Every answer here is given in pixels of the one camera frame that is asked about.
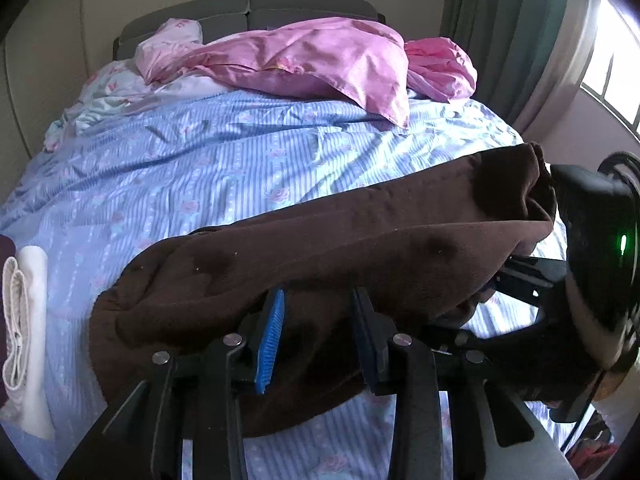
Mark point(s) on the light floral sheet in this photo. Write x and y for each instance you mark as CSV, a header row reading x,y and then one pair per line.
x,y
107,90

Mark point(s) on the pink crumpled cloth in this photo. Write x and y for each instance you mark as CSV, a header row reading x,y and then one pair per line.
x,y
440,67

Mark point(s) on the green curtain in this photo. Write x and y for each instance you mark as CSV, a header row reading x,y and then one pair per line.
x,y
495,15

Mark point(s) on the person's right forearm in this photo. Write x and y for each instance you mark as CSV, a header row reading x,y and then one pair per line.
x,y
619,377

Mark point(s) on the bed with blue striped sheet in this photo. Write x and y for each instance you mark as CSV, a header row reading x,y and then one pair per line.
x,y
190,170

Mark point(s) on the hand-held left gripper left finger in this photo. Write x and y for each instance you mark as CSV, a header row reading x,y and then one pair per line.
x,y
270,340

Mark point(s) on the floral pink pillow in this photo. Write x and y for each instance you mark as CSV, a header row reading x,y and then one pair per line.
x,y
167,42

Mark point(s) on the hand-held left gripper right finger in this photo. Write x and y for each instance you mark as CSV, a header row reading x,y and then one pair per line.
x,y
366,345

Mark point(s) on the folded white cloth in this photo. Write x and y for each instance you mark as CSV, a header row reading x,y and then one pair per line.
x,y
27,330

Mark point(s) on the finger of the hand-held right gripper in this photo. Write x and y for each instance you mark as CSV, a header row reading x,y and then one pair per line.
x,y
495,342
522,276

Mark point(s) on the barred window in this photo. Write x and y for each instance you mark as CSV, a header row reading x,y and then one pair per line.
x,y
612,65

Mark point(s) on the grey padded headboard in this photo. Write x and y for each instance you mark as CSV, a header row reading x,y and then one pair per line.
x,y
240,15

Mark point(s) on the red cloth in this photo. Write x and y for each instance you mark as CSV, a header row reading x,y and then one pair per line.
x,y
592,452

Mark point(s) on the pink blanket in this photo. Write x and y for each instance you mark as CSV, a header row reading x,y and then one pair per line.
x,y
295,55

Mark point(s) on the brown pants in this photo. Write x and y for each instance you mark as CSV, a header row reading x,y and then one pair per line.
x,y
320,260

